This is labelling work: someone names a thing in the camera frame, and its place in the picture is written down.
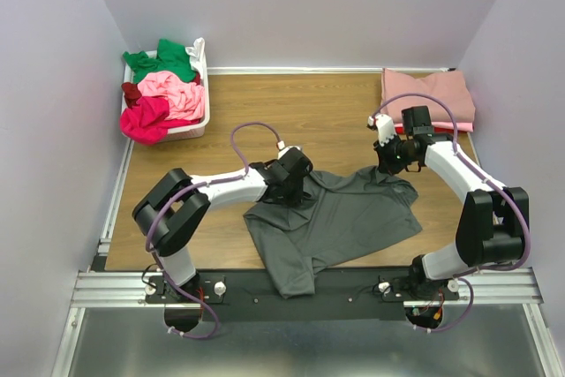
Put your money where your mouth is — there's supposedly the dark grey t shirt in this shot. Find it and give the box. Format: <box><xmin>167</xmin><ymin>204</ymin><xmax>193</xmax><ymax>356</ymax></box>
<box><xmin>244</xmin><ymin>167</ymin><xmax>422</xmax><ymax>289</ymax></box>

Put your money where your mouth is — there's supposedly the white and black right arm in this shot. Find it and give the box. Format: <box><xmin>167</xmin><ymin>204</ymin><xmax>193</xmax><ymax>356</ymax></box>
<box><xmin>367</xmin><ymin>106</ymin><xmax>531</xmax><ymax>298</ymax></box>

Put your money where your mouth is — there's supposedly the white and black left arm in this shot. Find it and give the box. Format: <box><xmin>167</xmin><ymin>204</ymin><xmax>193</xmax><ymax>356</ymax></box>
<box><xmin>132</xmin><ymin>147</ymin><xmax>313</xmax><ymax>294</ymax></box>

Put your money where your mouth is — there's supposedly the light pink folded shirt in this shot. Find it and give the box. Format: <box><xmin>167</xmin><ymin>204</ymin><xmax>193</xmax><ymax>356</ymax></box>
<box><xmin>392</xmin><ymin>120</ymin><xmax>474</xmax><ymax>133</ymax></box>

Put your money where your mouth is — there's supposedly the dusty pink folded shirt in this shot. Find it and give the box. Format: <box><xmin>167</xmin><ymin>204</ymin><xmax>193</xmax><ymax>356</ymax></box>
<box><xmin>381</xmin><ymin>69</ymin><xmax>475</xmax><ymax>124</ymax></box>

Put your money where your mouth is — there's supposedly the white laundry basket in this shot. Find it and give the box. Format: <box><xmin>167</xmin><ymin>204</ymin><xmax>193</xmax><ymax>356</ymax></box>
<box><xmin>120</xmin><ymin>50</ymin><xmax>211</xmax><ymax>143</ymax></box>

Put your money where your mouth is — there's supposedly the pink crumpled shirt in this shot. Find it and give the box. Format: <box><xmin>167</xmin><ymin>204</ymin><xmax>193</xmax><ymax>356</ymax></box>
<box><xmin>137</xmin><ymin>71</ymin><xmax>206</xmax><ymax>121</ymax></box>

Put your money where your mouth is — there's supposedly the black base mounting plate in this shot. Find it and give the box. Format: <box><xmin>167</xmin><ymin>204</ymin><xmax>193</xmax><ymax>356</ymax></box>
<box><xmin>146</xmin><ymin>267</ymin><xmax>459</xmax><ymax>324</ymax></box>

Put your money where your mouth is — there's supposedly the magenta crumpled shirt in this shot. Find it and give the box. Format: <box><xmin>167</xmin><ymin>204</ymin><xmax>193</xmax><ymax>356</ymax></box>
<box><xmin>119</xmin><ymin>96</ymin><xmax>170</xmax><ymax>145</ymax></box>

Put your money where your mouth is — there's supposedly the white crumpled cloth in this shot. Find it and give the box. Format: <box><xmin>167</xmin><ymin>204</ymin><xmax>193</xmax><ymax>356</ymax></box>
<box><xmin>185</xmin><ymin>37</ymin><xmax>207</xmax><ymax>75</ymax></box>

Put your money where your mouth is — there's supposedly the green crumpled shirt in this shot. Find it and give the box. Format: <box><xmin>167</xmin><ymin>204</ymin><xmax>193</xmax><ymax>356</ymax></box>
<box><xmin>123</xmin><ymin>39</ymin><xmax>196</xmax><ymax>83</ymax></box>

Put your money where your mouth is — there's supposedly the dark red crumpled shirt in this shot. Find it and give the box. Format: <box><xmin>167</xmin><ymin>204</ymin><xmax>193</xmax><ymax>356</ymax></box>
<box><xmin>121</xmin><ymin>82</ymin><xmax>142</xmax><ymax>109</ymax></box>

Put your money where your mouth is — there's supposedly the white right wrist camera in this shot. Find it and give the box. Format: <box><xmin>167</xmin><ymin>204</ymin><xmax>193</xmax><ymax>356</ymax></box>
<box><xmin>367</xmin><ymin>113</ymin><xmax>397</xmax><ymax>147</ymax></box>

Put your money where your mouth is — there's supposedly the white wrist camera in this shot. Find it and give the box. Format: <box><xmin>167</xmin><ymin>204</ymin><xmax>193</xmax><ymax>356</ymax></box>
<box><xmin>367</xmin><ymin>113</ymin><xmax>397</xmax><ymax>147</ymax></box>
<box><xmin>276</xmin><ymin>140</ymin><xmax>303</xmax><ymax>159</ymax></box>

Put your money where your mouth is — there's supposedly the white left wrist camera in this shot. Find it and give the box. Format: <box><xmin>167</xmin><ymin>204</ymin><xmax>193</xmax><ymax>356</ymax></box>
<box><xmin>276</xmin><ymin>140</ymin><xmax>303</xmax><ymax>159</ymax></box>

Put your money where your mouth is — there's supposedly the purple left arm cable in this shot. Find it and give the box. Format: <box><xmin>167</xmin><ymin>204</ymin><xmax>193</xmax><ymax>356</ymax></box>
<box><xmin>144</xmin><ymin>121</ymin><xmax>286</xmax><ymax>263</ymax></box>

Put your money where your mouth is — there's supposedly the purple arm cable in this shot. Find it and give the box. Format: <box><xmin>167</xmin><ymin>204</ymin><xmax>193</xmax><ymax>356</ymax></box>
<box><xmin>144</xmin><ymin>121</ymin><xmax>286</xmax><ymax>263</ymax></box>
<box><xmin>374</xmin><ymin>93</ymin><xmax>529</xmax><ymax>272</ymax></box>

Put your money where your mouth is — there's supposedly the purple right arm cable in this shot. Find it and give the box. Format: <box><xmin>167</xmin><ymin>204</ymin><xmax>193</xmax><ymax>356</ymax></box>
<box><xmin>374</xmin><ymin>93</ymin><xmax>529</xmax><ymax>272</ymax></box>

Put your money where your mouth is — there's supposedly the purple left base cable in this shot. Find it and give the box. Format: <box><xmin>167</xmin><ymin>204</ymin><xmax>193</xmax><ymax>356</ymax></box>
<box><xmin>163</xmin><ymin>283</ymin><xmax>221</xmax><ymax>341</ymax></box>

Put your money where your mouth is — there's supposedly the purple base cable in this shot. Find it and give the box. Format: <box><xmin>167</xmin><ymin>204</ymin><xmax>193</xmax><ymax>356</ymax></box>
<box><xmin>163</xmin><ymin>283</ymin><xmax>221</xmax><ymax>341</ymax></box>
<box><xmin>412</xmin><ymin>277</ymin><xmax>475</xmax><ymax>334</ymax></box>

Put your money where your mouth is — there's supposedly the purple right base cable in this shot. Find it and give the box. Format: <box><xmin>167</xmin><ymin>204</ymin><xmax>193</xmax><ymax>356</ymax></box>
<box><xmin>412</xmin><ymin>277</ymin><xmax>475</xmax><ymax>334</ymax></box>

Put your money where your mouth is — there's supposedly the aluminium frame rail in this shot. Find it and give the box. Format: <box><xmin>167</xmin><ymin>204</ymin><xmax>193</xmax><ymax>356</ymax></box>
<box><xmin>70</xmin><ymin>268</ymin><xmax>154</xmax><ymax>308</ymax></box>

